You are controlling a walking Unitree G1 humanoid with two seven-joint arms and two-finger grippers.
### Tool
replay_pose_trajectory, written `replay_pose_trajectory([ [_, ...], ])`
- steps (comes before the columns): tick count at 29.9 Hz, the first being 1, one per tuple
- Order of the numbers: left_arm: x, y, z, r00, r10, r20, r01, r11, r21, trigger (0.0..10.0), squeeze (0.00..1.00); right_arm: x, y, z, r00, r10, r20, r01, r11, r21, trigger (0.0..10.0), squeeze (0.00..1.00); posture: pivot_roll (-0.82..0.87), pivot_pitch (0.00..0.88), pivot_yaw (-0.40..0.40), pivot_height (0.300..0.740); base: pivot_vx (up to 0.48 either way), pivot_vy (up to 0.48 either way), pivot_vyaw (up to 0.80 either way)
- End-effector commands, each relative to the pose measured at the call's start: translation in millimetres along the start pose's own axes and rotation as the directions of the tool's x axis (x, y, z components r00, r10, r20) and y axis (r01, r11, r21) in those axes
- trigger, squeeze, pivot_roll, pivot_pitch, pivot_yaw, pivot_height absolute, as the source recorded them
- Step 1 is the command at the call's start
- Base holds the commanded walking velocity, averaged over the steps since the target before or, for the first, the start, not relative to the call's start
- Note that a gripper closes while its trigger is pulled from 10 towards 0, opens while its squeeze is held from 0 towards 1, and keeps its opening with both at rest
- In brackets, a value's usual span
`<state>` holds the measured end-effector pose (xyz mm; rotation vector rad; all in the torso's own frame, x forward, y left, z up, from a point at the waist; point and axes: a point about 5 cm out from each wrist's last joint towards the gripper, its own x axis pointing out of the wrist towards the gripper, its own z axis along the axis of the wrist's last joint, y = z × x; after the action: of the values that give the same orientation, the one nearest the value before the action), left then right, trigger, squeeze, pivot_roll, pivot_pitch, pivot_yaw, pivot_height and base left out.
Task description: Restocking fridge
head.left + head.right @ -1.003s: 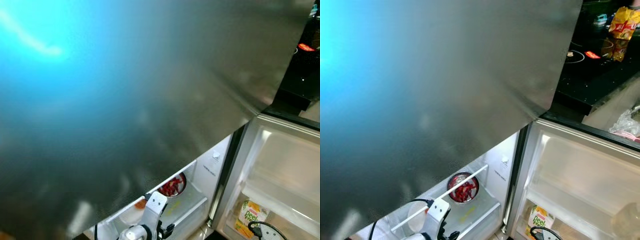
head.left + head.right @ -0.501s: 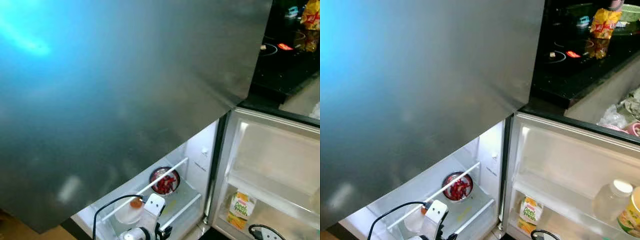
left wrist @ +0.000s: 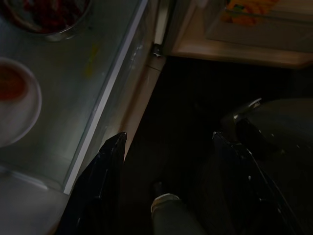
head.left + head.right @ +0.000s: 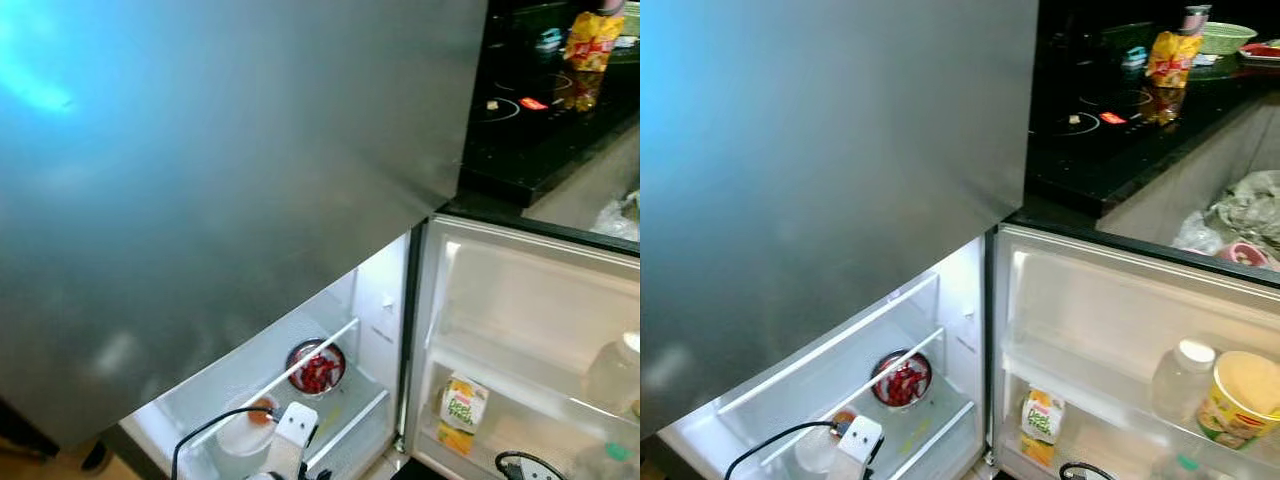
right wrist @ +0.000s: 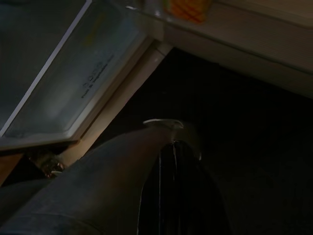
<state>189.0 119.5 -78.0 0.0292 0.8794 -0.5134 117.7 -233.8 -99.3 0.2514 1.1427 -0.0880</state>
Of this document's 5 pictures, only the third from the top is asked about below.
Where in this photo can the orange food package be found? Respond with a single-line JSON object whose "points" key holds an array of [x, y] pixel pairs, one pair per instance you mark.
{"points": [[249, 12]]}

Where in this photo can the steel bowl with red food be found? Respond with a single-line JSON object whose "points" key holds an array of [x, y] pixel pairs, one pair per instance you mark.
{"points": [[49, 22]]}

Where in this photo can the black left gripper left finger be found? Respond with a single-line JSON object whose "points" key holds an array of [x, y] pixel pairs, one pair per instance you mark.
{"points": [[97, 186]]}

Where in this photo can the dark glossy rounded object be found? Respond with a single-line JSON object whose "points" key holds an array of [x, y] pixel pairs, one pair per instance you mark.
{"points": [[281, 117]]}

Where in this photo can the grey fridge cabinet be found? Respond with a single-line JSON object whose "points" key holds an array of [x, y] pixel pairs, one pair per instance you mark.
{"points": [[24, 210]]}

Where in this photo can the glass fridge shelf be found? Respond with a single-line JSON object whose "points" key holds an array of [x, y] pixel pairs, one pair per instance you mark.
{"points": [[73, 73]]}

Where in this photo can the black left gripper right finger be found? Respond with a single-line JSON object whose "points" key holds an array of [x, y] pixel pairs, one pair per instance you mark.
{"points": [[232, 186]]}

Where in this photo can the white bowl with orange sauce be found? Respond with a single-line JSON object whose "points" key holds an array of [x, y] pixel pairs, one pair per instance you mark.
{"points": [[22, 102]]}

